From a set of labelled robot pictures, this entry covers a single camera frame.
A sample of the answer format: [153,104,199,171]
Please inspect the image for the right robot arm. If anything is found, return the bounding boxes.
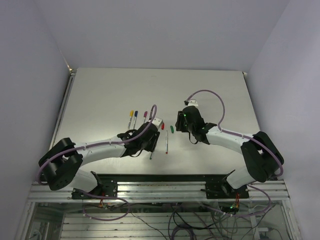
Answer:
[175,105,284,198]

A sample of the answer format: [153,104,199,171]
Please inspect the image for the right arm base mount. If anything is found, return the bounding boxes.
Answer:
[200,174,249,199]

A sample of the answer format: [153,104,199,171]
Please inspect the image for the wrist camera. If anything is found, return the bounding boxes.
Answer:
[151,117,163,129]
[184,99,199,108]

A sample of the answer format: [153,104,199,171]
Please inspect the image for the blue pen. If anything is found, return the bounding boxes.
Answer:
[132,113,137,129]

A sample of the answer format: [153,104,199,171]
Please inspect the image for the red pen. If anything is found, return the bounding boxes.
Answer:
[165,131,169,155]

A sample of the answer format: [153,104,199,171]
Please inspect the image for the purple pen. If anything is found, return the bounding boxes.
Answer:
[142,116,147,124]

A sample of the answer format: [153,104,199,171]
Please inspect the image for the loose cables under table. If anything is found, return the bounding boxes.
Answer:
[82,196,271,240]

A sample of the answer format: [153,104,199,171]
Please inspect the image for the yellow pen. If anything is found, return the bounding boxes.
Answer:
[127,116,133,130]

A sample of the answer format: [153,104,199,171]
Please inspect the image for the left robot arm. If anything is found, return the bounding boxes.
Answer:
[38,121,162,199]

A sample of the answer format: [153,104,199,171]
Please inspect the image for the aluminium frame rail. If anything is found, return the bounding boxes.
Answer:
[27,180,290,203]

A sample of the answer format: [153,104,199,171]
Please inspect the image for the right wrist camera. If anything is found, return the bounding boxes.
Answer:
[184,99,199,108]

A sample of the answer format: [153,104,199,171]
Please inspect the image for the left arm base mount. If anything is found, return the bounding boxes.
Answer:
[71,174,118,200]

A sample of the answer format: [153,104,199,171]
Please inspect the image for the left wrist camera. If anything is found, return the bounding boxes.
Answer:
[151,117,163,129]

